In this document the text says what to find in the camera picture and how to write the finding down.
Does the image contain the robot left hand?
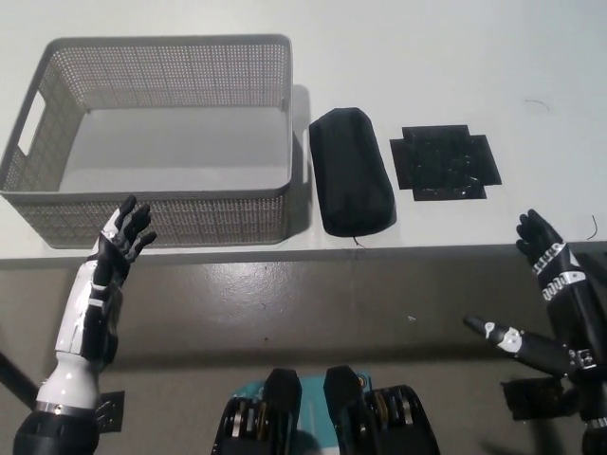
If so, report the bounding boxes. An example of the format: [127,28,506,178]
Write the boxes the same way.
[54,195,158,372]

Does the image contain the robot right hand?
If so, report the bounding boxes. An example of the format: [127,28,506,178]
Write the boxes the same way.
[462,208,607,422]

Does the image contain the black fabric pencil case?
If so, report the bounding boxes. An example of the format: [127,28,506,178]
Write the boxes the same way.
[308,106,397,238]

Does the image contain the black table leg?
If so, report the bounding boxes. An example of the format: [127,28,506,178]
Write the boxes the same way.
[0,350,40,410]

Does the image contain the grey perforated plastic basket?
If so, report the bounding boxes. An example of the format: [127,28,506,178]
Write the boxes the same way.
[0,32,312,250]

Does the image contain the black tape marker patch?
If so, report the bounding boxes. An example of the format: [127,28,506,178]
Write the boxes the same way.
[389,124,504,203]

